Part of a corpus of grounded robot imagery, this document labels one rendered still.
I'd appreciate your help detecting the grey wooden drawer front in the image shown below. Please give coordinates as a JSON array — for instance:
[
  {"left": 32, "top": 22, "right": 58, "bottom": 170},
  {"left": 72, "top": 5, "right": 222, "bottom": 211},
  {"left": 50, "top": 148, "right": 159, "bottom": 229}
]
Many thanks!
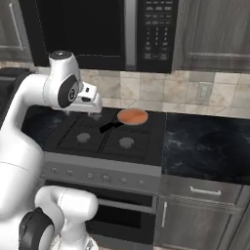
[{"left": 158, "top": 174, "right": 244, "bottom": 207}]

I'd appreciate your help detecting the grey wooden wall cupboard door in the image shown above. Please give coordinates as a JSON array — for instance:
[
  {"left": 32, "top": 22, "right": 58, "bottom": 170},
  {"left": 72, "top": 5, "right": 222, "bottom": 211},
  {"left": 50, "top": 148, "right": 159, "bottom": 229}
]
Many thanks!
[
  {"left": 171, "top": 0, "right": 250, "bottom": 74},
  {"left": 0, "top": 0, "right": 34, "bottom": 63}
]

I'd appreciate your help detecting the grey oven door handle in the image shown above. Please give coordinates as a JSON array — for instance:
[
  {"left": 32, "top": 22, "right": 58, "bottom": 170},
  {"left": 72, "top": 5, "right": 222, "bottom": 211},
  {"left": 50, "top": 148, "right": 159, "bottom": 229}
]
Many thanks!
[{"left": 97, "top": 197, "right": 158, "bottom": 215}]

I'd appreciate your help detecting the black gas hob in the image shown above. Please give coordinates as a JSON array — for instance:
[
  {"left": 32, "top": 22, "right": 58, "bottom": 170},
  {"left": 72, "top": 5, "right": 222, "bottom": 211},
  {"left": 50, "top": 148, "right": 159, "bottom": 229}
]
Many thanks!
[{"left": 43, "top": 106, "right": 167, "bottom": 167}]

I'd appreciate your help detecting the grey wooden base cupboard door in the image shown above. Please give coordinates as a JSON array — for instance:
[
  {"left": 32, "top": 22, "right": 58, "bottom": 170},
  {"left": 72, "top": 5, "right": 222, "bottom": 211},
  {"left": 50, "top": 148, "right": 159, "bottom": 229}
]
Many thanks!
[{"left": 153, "top": 195, "right": 244, "bottom": 250}]

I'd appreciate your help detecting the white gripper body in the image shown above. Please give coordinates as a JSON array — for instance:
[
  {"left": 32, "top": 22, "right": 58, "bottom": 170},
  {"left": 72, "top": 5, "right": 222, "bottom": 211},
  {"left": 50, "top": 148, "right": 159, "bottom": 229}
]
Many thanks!
[{"left": 62, "top": 94, "right": 104, "bottom": 115}]

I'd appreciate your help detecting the black microwave oven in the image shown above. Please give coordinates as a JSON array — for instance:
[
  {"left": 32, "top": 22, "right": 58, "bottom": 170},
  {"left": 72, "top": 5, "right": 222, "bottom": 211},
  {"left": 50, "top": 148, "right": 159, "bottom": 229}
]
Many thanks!
[{"left": 18, "top": 0, "right": 180, "bottom": 74}]

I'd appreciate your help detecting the pale wall socket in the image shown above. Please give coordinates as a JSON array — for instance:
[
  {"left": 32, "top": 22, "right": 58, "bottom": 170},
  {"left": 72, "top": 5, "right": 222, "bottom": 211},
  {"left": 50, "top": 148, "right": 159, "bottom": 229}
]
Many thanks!
[{"left": 196, "top": 81, "right": 213, "bottom": 103}]

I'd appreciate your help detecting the silver base cupboard handle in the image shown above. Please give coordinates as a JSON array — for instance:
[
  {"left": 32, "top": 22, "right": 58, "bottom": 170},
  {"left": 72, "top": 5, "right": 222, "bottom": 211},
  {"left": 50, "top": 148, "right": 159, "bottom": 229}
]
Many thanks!
[{"left": 161, "top": 201, "right": 168, "bottom": 229}]

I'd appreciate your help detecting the grey wooden corner cupboard panel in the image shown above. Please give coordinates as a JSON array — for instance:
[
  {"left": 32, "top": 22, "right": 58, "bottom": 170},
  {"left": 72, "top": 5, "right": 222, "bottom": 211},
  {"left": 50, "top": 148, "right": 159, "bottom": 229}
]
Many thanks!
[{"left": 228, "top": 185, "right": 250, "bottom": 250}]

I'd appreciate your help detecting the silver drawer handle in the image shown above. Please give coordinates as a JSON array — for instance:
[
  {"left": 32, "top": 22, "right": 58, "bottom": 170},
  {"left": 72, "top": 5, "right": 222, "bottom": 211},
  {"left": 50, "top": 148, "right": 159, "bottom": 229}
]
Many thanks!
[{"left": 188, "top": 186, "right": 223, "bottom": 197}]

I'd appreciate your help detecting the grey oven control panel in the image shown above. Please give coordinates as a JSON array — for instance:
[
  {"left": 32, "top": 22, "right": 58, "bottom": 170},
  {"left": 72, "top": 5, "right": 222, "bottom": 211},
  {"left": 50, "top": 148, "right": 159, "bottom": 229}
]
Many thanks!
[{"left": 38, "top": 150, "right": 163, "bottom": 196}]

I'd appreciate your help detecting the silver wall cupboard handle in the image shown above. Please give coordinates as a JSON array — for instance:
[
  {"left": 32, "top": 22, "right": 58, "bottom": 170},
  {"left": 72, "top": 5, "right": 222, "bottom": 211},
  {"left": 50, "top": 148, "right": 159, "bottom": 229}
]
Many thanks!
[{"left": 8, "top": 2, "right": 25, "bottom": 52}]

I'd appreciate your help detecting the grey microwave door handle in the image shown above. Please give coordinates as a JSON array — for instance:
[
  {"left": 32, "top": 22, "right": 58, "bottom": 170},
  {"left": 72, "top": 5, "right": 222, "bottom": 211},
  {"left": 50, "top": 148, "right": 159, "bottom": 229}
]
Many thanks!
[{"left": 124, "top": 0, "right": 138, "bottom": 68}]

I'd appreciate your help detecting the black saucepan with orange marinade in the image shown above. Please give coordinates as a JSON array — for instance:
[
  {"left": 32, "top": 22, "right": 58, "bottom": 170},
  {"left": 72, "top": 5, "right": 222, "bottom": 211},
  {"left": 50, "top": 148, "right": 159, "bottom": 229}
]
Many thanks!
[{"left": 99, "top": 107, "right": 149, "bottom": 134}]

